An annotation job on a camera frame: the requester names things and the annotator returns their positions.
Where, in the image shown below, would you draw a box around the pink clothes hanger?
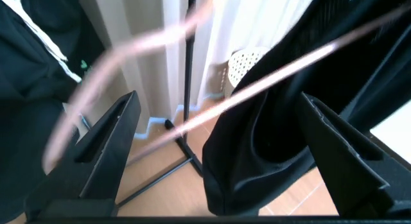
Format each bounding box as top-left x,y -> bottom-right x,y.
41,0 -> 411,174

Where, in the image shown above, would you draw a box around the black shorts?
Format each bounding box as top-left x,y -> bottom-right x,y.
0,0 -> 107,216

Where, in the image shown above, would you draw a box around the black garment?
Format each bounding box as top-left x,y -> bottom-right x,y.
201,0 -> 411,217

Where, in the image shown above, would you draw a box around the beige curtain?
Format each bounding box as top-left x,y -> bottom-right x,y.
62,0 -> 319,140

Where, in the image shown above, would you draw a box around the black clothes rack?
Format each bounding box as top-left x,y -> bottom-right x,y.
116,0 -> 204,208

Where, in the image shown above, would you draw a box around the white laundry basket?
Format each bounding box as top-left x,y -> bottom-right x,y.
223,46 -> 271,98

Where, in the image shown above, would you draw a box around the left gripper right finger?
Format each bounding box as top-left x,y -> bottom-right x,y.
295,91 -> 411,217

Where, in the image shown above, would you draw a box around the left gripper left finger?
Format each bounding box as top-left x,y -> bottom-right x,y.
24,90 -> 142,218

